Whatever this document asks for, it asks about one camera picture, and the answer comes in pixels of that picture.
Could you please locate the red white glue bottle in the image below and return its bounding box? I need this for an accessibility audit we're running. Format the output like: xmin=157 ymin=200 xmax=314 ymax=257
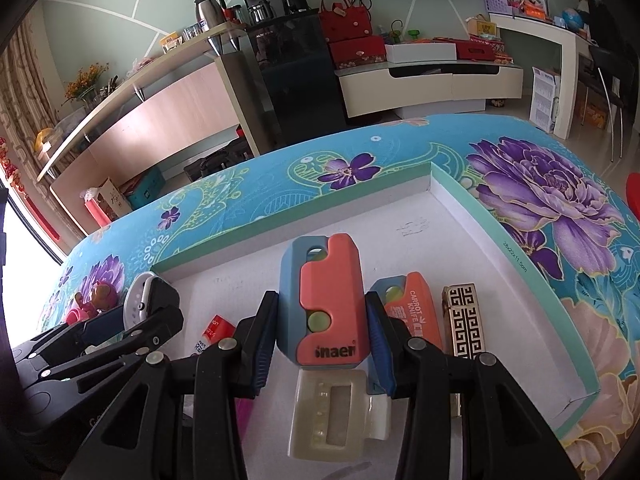
xmin=193 ymin=314 xmax=235 ymax=356

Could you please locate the brown pink puppy figurine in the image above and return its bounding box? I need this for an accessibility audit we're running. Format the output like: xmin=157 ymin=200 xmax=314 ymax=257
xmin=75 ymin=282 xmax=118 ymax=314

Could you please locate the gold black patterned lighter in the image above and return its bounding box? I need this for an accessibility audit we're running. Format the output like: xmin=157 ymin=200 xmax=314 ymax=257
xmin=442 ymin=283 xmax=486 ymax=417

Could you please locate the orange blue naer toy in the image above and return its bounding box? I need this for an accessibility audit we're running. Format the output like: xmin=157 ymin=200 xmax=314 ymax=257
xmin=277 ymin=233 xmax=370 ymax=368

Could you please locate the cream hair claw clip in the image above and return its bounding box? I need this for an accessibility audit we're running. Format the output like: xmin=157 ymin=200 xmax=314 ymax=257
xmin=288 ymin=370 xmax=392 ymax=463

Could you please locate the orange carrot knife toy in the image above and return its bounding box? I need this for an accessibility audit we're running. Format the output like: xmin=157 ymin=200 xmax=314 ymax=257
xmin=371 ymin=271 xmax=444 ymax=350

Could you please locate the pink kids smartwatch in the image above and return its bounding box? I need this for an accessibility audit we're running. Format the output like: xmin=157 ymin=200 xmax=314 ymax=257
xmin=65 ymin=306 xmax=99 ymax=326

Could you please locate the magenta lighter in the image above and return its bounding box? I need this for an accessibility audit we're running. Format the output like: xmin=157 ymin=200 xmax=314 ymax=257
xmin=235 ymin=399 xmax=254 ymax=440

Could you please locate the teal storage crate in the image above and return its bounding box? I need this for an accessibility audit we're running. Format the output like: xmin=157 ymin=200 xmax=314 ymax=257
xmin=119 ymin=166 xmax=165 ymax=210

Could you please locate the red gift bag on floor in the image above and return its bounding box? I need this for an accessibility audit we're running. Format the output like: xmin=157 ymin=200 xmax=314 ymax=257
xmin=80 ymin=179 xmax=132 ymax=228

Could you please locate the black bag on floor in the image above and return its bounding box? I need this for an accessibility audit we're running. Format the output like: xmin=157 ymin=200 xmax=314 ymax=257
xmin=183 ymin=136 xmax=253 ymax=182

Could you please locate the red hanging knot decoration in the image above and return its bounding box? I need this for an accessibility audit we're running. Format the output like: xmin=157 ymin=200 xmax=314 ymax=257
xmin=0 ymin=136 xmax=61 ymax=244

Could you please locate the wooden shelf desk unit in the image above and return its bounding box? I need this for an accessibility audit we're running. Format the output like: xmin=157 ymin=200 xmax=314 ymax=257
xmin=46 ymin=23 xmax=276 ymax=234

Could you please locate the teal shallow cardboard tray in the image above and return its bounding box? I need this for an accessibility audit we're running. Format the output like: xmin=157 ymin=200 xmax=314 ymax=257
xmin=155 ymin=162 xmax=599 ymax=479

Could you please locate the floral blue tablecloth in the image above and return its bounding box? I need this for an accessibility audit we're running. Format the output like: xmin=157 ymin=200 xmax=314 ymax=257
xmin=42 ymin=115 xmax=639 ymax=479

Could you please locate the yellow flower bouquet vase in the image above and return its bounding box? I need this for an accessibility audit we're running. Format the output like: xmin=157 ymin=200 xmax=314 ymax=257
xmin=65 ymin=63 xmax=108 ymax=110

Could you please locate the red plastic stool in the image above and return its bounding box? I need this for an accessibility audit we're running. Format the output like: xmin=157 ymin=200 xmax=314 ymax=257
xmin=625 ymin=172 xmax=640 ymax=220

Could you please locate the black water dispenser cabinet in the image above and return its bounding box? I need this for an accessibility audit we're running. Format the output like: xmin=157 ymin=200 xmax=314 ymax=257
xmin=244 ymin=0 xmax=346 ymax=145

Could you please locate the steel thermos jug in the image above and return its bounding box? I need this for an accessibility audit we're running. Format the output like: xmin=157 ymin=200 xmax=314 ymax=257
xmin=194 ymin=0 xmax=227 ymax=32

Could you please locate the red gift box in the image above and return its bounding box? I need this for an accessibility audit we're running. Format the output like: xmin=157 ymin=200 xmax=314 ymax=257
xmin=329 ymin=36 xmax=386 ymax=70

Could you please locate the white tv stand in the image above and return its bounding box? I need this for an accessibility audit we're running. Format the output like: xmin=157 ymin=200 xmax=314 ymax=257
xmin=336 ymin=61 xmax=524 ymax=118

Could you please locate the red handbag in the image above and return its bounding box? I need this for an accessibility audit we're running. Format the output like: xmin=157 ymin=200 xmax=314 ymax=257
xmin=319 ymin=0 xmax=372 ymax=44

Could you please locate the white flat box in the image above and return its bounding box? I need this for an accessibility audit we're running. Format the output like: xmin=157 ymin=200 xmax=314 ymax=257
xmin=385 ymin=42 xmax=458 ymax=64

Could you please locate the black metal chair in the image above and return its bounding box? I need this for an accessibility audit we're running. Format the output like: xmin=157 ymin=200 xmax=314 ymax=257
xmin=578 ymin=44 xmax=636 ymax=162

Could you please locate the white side desk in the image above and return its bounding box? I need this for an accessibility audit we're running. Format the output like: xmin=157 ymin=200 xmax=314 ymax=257
xmin=489 ymin=13 xmax=591 ymax=140

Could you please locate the blue globe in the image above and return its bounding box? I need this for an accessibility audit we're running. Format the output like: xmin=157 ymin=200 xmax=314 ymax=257
xmin=562 ymin=8 xmax=584 ymax=32

